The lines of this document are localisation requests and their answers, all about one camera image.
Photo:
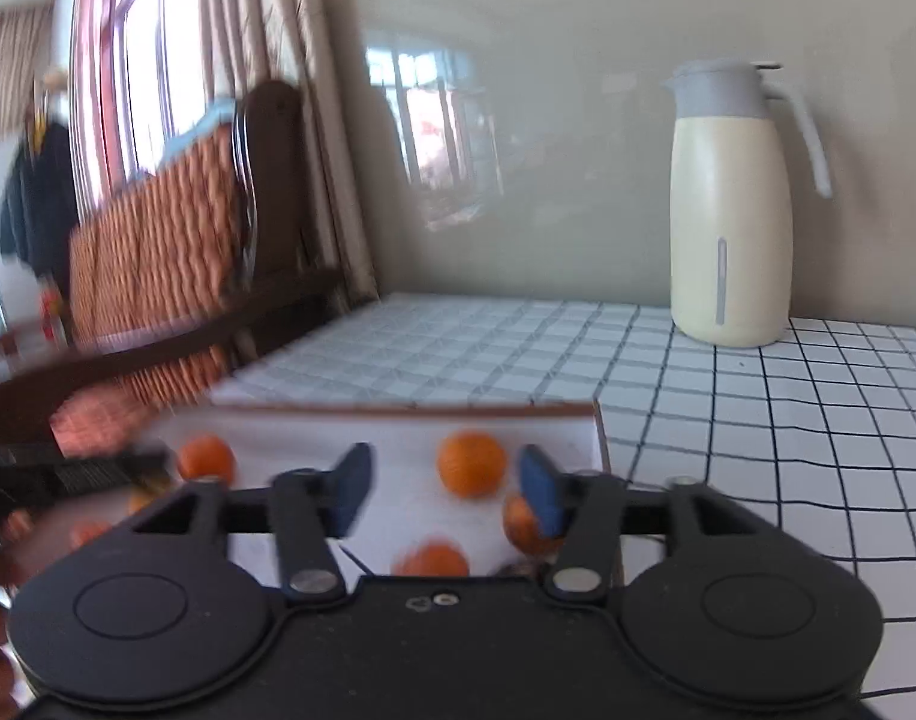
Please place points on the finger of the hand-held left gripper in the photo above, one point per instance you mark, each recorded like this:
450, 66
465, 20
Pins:
90, 474

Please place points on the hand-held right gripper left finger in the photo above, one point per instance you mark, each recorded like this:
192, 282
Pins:
353, 487

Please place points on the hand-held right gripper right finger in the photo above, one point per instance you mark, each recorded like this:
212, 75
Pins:
542, 487

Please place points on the brown cardboard box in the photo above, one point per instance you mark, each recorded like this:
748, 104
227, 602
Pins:
398, 435

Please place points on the wooden chair with orange cushion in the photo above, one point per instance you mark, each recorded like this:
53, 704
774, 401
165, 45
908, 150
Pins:
158, 255

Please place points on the white checkered tablecloth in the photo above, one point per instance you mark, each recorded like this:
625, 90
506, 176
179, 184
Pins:
765, 427

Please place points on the dark coat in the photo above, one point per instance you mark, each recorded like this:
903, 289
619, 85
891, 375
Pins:
41, 187

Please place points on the cream thermos jug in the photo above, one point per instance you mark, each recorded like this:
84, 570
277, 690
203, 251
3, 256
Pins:
728, 202

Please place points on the beige curtain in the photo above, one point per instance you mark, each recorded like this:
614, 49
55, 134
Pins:
11, 67
293, 52

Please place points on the window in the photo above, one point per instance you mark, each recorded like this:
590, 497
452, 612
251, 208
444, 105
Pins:
143, 52

